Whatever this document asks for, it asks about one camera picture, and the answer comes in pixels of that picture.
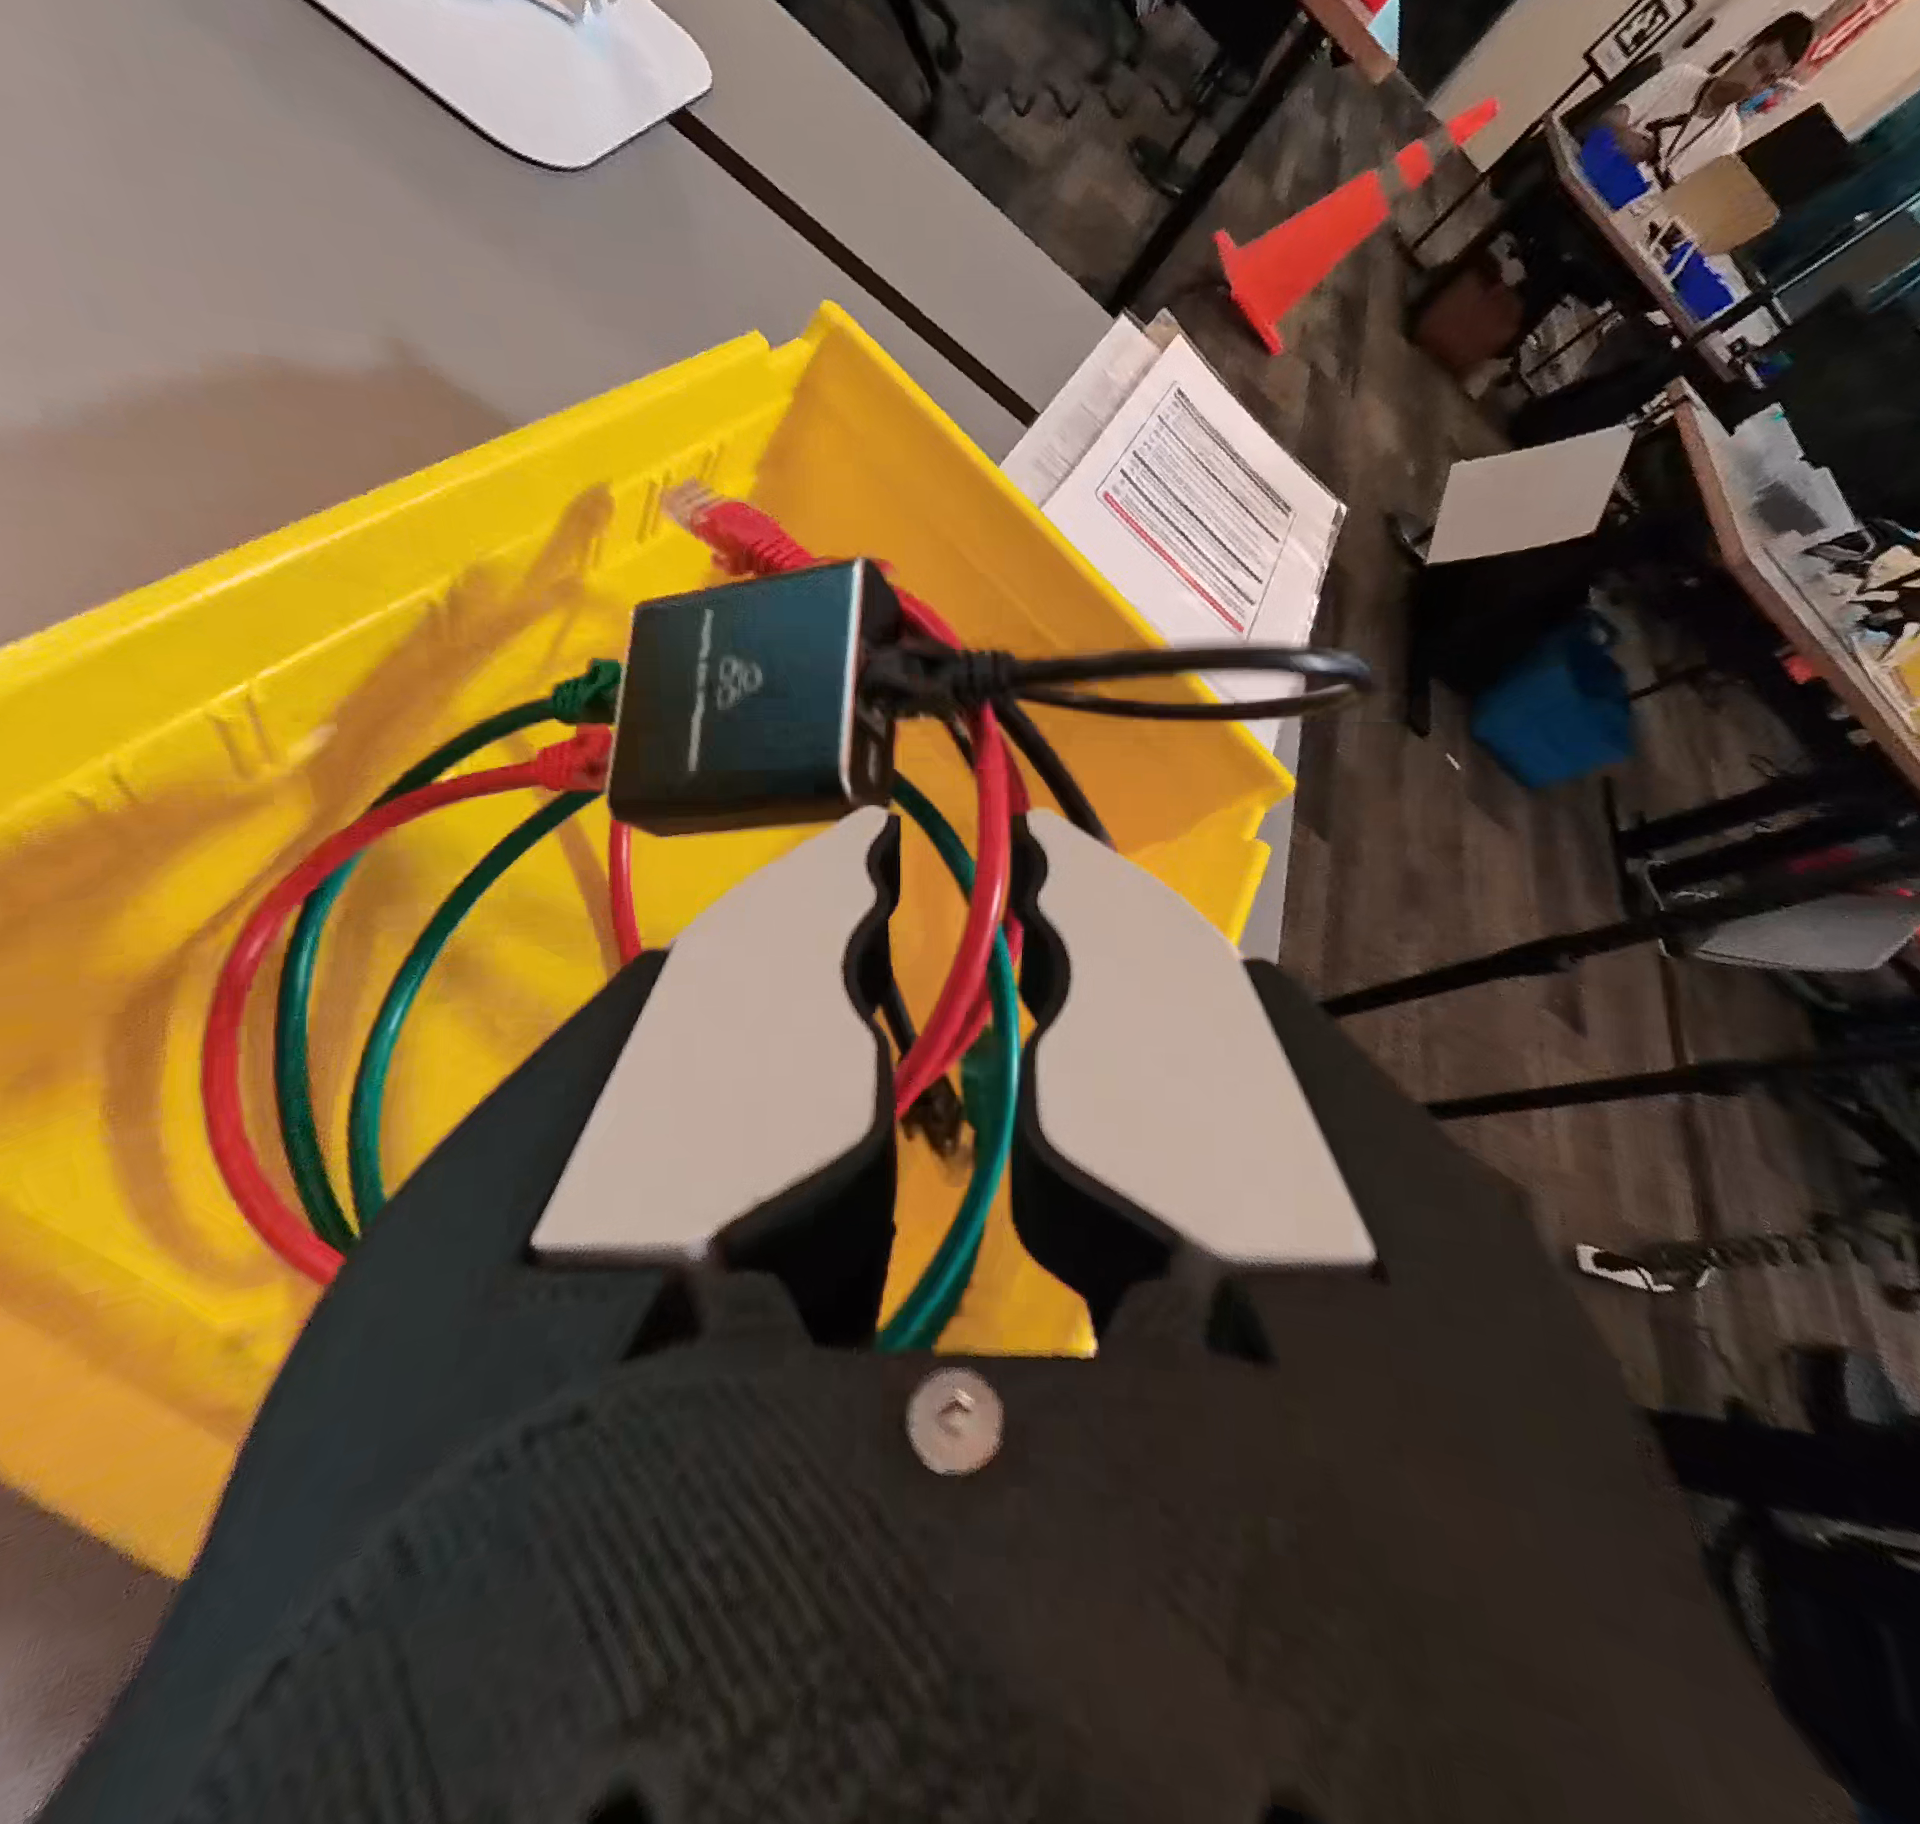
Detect white monitor stand base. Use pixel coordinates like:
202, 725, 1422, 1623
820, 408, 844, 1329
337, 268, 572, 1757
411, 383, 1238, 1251
185, 0, 713, 174

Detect black adapter hub box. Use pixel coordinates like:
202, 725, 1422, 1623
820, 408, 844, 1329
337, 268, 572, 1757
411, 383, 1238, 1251
608, 558, 905, 837

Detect yellow plastic bin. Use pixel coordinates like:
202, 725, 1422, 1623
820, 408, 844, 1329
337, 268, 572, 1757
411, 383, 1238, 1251
0, 299, 1301, 1579

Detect red ethernet cable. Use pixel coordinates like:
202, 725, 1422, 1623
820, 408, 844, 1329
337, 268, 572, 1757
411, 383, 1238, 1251
202, 482, 1035, 1288

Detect laminated paper sheets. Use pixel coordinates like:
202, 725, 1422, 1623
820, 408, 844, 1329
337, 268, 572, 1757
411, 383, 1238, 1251
997, 314, 1345, 707

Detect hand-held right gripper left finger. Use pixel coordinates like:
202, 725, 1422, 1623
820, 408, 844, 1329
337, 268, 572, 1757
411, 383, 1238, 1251
531, 805, 903, 1350

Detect white panel on black stand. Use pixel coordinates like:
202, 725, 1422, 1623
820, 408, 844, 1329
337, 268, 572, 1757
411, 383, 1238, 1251
1396, 422, 1643, 738

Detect cluttered wooden table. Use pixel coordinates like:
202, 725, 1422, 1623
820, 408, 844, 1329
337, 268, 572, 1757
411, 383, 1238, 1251
1673, 383, 1920, 790

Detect black stanchion post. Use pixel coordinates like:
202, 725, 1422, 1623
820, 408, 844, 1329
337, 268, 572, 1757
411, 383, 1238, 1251
1321, 893, 1920, 1022
1425, 1036, 1920, 1119

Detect blue bag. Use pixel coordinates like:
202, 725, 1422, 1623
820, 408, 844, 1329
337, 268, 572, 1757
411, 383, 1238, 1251
1471, 607, 1637, 790

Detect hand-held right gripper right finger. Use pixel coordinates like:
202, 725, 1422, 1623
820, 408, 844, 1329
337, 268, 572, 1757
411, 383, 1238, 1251
1008, 805, 1382, 1359

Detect green ethernet cable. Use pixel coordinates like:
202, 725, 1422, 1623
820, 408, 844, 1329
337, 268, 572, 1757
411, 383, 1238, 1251
277, 656, 1023, 1351

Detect black usb cable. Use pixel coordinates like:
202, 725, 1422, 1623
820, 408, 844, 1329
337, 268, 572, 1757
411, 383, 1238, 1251
867, 643, 1373, 730

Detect table with blue bins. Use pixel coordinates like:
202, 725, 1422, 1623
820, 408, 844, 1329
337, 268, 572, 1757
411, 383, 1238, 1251
1546, 104, 1920, 379

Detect framed wall sign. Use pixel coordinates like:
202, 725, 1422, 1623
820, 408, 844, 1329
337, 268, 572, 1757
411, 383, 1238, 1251
1588, 0, 1700, 75

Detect orange traffic cone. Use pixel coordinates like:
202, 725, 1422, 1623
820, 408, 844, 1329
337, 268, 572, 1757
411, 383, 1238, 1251
1212, 96, 1501, 355

